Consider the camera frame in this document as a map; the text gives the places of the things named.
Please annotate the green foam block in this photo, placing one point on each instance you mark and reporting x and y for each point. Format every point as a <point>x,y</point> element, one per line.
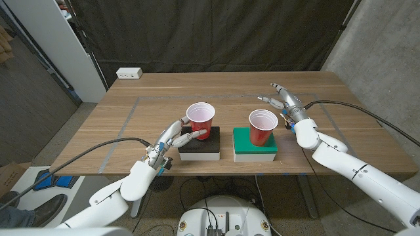
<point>243,144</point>

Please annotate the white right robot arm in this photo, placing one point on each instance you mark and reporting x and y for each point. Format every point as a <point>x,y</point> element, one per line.
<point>361,173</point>

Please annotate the grey table leg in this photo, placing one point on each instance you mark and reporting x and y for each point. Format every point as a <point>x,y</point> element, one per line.
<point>308,196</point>

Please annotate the tan cardboard stack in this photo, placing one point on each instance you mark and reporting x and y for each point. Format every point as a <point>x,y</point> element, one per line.
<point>5,46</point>

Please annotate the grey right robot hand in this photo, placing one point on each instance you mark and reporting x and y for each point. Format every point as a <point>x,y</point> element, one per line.
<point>292,103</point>

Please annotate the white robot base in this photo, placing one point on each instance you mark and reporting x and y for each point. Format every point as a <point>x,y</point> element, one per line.
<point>226,209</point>

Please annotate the black curtain stand pole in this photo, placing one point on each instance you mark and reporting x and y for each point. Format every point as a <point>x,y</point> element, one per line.
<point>86,42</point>
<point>343,27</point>

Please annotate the blue jeans leg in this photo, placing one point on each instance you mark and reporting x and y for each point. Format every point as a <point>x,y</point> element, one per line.
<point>13,219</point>

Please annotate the black foam block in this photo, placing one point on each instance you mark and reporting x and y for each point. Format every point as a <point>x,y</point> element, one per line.
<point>210,147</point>

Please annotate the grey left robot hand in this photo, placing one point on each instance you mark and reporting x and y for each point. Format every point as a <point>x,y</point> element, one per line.
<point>164,144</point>

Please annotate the black curtain backdrop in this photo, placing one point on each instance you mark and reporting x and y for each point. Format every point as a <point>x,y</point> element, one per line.
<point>213,32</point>

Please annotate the blue foot pedal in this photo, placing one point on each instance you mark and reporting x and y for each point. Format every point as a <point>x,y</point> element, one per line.
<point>64,181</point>

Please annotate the white power strip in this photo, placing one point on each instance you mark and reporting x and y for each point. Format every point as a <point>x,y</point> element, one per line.
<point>129,72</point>

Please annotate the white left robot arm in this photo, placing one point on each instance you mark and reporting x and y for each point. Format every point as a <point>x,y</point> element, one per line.
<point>111,203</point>

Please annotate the white floor platform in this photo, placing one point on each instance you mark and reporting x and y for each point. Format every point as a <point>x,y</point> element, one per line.
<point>24,196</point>

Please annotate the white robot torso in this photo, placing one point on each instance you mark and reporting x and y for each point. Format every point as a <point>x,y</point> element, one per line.
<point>65,232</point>

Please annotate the black round floor base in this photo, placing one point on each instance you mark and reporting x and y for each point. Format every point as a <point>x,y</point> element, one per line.
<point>160,183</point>

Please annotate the cardboard box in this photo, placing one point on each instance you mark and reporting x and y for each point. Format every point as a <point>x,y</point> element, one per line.
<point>8,177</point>

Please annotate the red plastic cup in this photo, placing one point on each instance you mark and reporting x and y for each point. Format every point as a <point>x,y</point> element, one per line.
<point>201,126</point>
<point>259,136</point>

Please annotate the dark leather shoe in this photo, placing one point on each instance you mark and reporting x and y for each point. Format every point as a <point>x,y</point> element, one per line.
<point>49,209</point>
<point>10,198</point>

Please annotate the white cabinet panel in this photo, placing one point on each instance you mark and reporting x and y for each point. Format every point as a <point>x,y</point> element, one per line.
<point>55,42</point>

